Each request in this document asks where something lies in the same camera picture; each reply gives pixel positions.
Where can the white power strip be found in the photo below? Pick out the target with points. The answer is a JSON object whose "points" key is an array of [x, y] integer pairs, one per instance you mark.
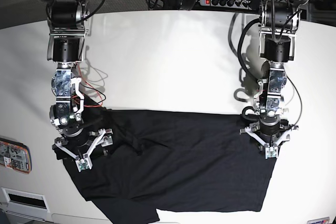
{"points": [[237, 4]]}

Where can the white table cable slot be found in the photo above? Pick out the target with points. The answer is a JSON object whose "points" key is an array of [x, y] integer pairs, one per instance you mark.
{"points": [[16, 198]]}

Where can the sticker at table edge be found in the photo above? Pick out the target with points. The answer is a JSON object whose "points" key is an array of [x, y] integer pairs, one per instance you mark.
{"points": [[324, 220]]}

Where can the left gripper with bracket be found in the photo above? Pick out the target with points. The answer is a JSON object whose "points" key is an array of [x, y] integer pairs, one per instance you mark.
{"points": [[269, 136]]}

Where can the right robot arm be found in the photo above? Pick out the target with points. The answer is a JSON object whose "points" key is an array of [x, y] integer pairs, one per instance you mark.
{"points": [[66, 21]]}

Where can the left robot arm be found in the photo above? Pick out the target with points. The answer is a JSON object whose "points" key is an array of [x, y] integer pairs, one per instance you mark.
{"points": [[279, 21]]}

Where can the black T-shirt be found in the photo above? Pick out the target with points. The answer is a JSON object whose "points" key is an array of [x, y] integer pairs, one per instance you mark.
{"points": [[174, 161]]}

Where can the right gripper with bracket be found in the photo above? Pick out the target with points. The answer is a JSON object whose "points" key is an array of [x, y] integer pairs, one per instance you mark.
{"points": [[83, 146]]}

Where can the orange clear parts box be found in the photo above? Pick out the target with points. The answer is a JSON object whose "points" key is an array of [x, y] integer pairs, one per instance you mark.
{"points": [[15, 156]]}

